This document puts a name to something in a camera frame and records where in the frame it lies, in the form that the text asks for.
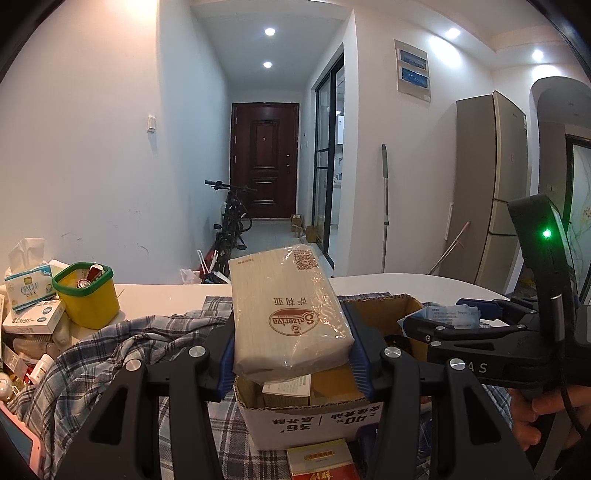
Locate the blue white tissue pack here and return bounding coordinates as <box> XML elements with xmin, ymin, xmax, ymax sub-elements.
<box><xmin>4</xmin><ymin>237</ymin><xmax>54</xmax><ymax>311</ymax></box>

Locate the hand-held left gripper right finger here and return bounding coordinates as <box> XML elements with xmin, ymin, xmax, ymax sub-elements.
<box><xmin>346</xmin><ymin>301</ymin><xmax>536</xmax><ymax>480</ymax></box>

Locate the patterned glass inner door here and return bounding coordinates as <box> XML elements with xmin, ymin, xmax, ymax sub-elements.
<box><xmin>566</xmin><ymin>134</ymin><xmax>591</xmax><ymax>296</ymax></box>

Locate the light blue packet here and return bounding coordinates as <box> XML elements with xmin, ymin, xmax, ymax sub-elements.
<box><xmin>414</xmin><ymin>304</ymin><xmax>481</xmax><ymax>330</ymax></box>

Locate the white blue flat box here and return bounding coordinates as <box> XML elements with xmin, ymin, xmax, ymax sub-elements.
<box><xmin>2</xmin><ymin>300</ymin><xmax>66</xmax><ymax>334</ymax></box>

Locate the red white cigarette box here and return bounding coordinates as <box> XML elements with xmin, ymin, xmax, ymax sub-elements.
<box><xmin>286</xmin><ymin>438</ymin><xmax>361</xmax><ymax>480</ymax></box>

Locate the beige refrigerator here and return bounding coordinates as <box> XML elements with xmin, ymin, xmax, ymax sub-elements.
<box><xmin>445</xmin><ymin>91</ymin><xmax>529</xmax><ymax>296</ymax></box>

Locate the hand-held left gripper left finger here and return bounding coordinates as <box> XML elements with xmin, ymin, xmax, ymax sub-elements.
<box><xmin>55</xmin><ymin>305</ymin><xmax>237</xmax><ymax>480</ymax></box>

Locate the black bicycle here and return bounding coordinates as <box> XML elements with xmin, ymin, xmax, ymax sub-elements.
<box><xmin>204</xmin><ymin>180</ymin><xmax>258</xmax><ymax>278</ymax></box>

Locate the blue plaid cloth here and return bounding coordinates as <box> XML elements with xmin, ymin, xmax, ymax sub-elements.
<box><xmin>7</xmin><ymin>292</ymin><xmax>513</xmax><ymax>480</ymax></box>

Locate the black framed glass sliding door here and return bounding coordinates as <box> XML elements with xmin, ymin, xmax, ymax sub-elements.
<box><xmin>311</xmin><ymin>44</ymin><xmax>345</xmax><ymax>266</ymax></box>

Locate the yellow bin with green rim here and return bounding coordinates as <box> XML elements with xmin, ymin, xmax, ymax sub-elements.
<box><xmin>52</xmin><ymin>262</ymin><xmax>120</xmax><ymax>330</ymax></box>

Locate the leaning wooden stick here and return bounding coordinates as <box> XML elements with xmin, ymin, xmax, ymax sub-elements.
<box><xmin>427</xmin><ymin>220</ymin><xmax>472</xmax><ymax>275</ymax></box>

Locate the grey mop handle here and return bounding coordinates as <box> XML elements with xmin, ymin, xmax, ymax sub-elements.
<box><xmin>381</xmin><ymin>144</ymin><xmax>390</xmax><ymax>274</ymax></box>

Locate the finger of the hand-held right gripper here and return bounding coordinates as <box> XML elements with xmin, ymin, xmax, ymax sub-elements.
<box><xmin>456</xmin><ymin>298</ymin><xmax>541</xmax><ymax>326</ymax></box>
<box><xmin>398</xmin><ymin>310</ymin><xmax>529</xmax><ymax>346</ymax></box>

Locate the wall electrical panel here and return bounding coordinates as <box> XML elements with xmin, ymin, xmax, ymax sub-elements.
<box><xmin>394</xmin><ymin>39</ymin><xmax>432</xmax><ymax>100</ymax></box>

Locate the dark brown entrance door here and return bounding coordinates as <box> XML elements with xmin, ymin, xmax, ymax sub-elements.
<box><xmin>231</xmin><ymin>102</ymin><xmax>300</xmax><ymax>220</ymax></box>

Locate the pink cased tablet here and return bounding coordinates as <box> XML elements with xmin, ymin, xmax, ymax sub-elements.
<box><xmin>0</xmin><ymin>401</ymin><xmax>47</xmax><ymax>476</ymax></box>

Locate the beige tissue pack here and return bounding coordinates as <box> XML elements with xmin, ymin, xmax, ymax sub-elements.
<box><xmin>228</xmin><ymin>246</ymin><xmax>355</xmax><ymax>384</ymax></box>

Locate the person's right hand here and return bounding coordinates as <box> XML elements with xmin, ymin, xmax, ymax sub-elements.
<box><xmin>509</xmin><ymin>384</ymin><xmax>579</xmax><ymax>454</ymax></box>

